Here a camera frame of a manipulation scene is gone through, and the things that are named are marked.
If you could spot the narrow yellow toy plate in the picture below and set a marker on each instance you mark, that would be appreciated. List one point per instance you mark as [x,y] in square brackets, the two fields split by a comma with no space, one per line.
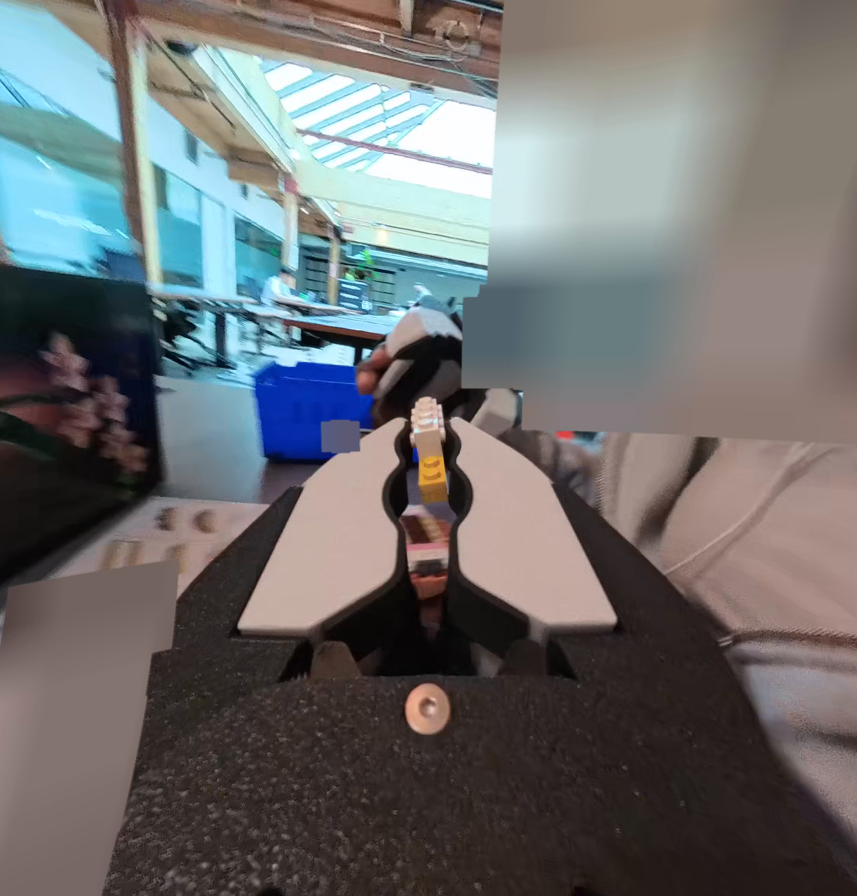
[432,483]

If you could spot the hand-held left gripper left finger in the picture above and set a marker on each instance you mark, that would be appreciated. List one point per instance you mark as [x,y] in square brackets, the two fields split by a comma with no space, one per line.
[330,546]

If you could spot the person's right hand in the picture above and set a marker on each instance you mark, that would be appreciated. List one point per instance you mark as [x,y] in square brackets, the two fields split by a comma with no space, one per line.
[372,371]

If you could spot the black orchid picture box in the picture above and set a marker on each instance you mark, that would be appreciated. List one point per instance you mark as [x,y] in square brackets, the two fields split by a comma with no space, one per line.
[64,420]

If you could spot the green plant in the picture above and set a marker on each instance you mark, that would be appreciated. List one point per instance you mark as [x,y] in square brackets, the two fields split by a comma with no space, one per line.
[364,262]

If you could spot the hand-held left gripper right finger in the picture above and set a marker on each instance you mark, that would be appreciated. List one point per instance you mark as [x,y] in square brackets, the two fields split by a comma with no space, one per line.
[526,546]

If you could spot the blue plastic bin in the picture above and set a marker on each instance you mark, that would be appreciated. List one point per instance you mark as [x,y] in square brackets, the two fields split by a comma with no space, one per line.
[295,399]

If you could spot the wooden office desk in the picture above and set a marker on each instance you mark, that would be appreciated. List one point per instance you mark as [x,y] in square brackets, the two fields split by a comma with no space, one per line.
[344,325]

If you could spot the toy instruction sheet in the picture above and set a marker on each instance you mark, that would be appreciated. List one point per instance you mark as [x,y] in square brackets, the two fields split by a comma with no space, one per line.
[239,521]

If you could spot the white toy brick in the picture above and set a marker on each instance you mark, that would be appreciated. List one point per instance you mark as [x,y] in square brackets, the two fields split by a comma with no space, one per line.
[427,427]

